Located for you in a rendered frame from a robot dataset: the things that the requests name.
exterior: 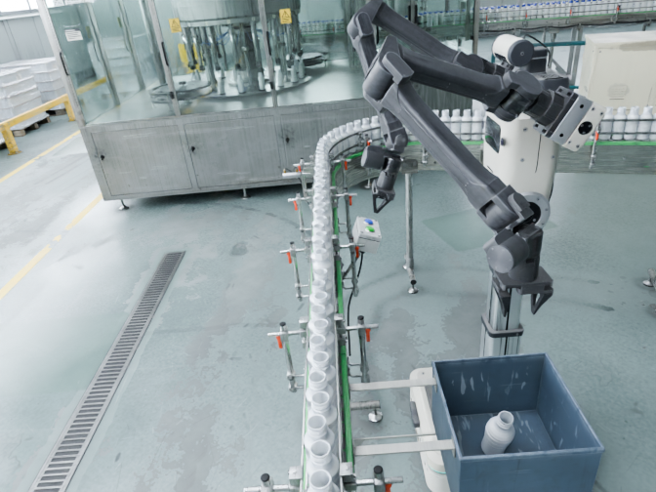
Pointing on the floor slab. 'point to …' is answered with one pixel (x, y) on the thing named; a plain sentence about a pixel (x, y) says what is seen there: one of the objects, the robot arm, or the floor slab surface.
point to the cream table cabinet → (620, 70)
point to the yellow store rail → (30, 117)
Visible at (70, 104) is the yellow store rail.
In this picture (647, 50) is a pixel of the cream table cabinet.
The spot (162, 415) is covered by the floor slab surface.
